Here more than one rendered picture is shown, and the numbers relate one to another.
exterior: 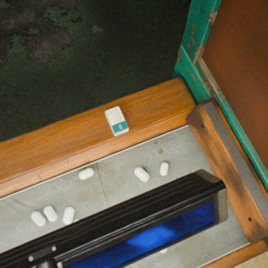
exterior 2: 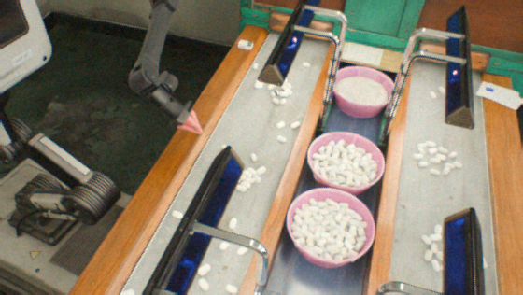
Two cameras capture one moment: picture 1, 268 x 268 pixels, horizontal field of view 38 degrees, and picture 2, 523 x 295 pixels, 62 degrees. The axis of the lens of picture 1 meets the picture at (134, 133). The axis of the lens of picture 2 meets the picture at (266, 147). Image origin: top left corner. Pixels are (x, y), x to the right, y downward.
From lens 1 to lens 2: 1.51 m
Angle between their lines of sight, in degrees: 33
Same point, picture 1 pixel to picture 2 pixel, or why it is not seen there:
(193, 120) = (273, 22)
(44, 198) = (250, 82)
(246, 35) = not seen: outside the picture
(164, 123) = (261, 38)
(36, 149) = (229, 69)
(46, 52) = (118, 133)
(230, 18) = not seen: outside the picture
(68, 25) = (115, 114)
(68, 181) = (251, 73)
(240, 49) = not seen: outside the picture
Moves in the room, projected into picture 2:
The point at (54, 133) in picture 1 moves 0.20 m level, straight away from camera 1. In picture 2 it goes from (228, 62) to (185, 53)
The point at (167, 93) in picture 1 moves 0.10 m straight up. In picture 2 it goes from (250, 30) to (250, 10)
